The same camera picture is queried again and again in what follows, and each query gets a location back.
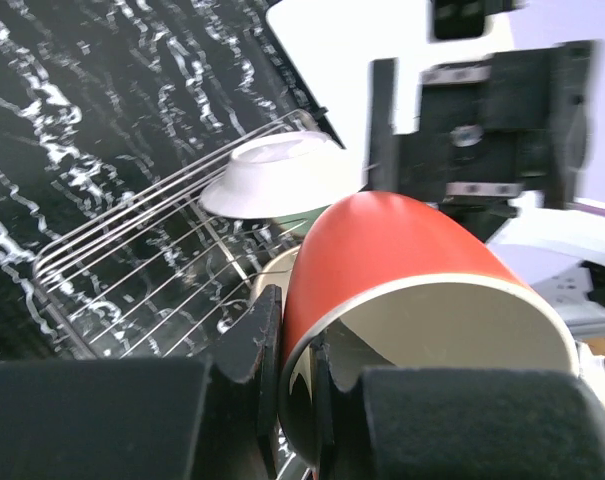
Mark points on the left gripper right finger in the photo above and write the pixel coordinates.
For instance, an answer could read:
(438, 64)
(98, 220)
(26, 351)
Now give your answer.
(433, 423)

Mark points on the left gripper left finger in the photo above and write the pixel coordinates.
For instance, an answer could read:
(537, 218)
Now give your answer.
(212, 416)

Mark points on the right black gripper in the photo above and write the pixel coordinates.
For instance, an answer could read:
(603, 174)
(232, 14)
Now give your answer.
(491, 129)

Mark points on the orange ceramic mug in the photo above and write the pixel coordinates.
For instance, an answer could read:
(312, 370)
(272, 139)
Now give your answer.
(416, 288)

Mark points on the pale green bowl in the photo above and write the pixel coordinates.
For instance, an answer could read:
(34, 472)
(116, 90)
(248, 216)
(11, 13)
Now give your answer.
(297, 225)

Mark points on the white grey rimmed plate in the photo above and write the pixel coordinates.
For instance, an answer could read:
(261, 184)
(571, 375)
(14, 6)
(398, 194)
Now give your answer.
(282, 175)

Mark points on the orange white bowl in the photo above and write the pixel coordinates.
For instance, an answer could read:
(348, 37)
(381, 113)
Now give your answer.
(276, 272)

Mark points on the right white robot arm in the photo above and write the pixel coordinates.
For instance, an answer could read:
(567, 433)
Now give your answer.
(566, 248)

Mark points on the metal wire dish rack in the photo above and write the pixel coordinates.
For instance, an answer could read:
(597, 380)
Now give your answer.
(156, 275)

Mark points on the white whiteboard black frame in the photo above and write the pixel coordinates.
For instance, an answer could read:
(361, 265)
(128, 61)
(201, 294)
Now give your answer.
(353, 56)

